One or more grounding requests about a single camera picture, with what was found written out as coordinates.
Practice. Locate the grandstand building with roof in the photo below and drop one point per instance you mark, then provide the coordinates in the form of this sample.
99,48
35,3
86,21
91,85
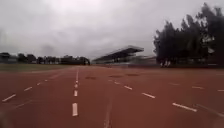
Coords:
118,55

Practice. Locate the row of distant trees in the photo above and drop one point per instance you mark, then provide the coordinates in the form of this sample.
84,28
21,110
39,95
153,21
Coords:
50,60

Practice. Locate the group of tall dark trees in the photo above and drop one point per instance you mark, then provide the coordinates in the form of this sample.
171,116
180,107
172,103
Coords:
190,40

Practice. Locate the green grass field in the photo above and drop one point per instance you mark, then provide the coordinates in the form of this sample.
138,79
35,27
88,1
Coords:
26,67

